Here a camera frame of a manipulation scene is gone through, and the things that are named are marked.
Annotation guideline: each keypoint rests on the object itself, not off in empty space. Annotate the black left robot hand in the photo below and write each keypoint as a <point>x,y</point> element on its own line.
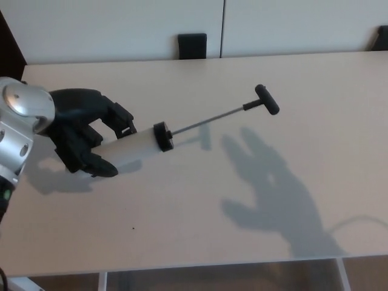
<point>75,106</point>

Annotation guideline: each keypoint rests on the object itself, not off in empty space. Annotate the dark brown side panel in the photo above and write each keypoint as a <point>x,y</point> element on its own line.
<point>9,51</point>

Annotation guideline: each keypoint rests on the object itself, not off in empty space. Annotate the black bracket, left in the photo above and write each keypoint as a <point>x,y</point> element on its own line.
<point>192,45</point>

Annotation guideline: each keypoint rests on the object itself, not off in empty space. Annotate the white desk leg frame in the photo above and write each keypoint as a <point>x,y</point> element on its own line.
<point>343,276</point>
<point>102,282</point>

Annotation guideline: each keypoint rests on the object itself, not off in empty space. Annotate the white metal frame bar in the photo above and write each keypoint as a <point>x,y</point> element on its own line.
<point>24,285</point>

